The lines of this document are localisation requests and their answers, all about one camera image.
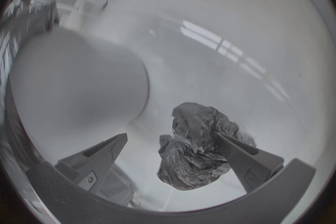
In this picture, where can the white trash bin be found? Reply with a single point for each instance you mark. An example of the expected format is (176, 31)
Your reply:
(78, 73)

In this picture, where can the crumpled clear wrapper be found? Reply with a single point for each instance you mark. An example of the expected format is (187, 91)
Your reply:
(246, 139)

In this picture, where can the crumpled black plastic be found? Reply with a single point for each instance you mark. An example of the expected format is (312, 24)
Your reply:
(189, 165)

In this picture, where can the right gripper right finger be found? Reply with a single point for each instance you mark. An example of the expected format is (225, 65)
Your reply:
(241, 165)

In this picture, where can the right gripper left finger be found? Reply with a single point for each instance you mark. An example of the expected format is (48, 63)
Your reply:
(102, 165)

